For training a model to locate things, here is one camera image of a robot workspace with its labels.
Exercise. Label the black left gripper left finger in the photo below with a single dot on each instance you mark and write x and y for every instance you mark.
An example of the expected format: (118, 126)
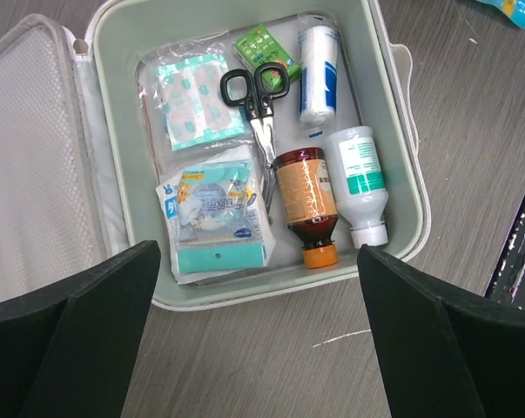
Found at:
(69, 349)

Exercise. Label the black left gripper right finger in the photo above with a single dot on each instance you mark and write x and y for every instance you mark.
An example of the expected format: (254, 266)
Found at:
(442, 350)

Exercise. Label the white bottle green label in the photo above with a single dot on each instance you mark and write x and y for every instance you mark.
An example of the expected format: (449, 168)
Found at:
(358, 184)

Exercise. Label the medical tape roll packet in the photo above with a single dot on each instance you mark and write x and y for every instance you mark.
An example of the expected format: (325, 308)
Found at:
(214, 232)

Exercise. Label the white gauze packet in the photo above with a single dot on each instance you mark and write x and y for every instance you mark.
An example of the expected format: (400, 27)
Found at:
(256, 212)

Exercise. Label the brown medicine bottle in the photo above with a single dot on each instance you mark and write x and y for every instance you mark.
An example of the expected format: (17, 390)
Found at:
(310, 208)

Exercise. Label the grey medicine kit case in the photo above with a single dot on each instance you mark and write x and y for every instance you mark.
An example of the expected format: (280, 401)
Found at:
(77, 174)

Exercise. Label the green plasters plastic bag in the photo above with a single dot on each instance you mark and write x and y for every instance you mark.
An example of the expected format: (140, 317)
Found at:
(183, 105)

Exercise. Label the black handled scissors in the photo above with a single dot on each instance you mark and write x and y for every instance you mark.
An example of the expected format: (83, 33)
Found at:
(257, 105)

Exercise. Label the small green box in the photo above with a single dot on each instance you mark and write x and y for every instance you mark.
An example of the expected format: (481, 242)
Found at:
(258, 46)

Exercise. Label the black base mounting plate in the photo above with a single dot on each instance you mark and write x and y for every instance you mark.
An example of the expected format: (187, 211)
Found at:
(507, 284)

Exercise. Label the blue cooling patch pouch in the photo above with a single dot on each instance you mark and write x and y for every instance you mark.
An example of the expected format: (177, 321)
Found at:
(514, 10)

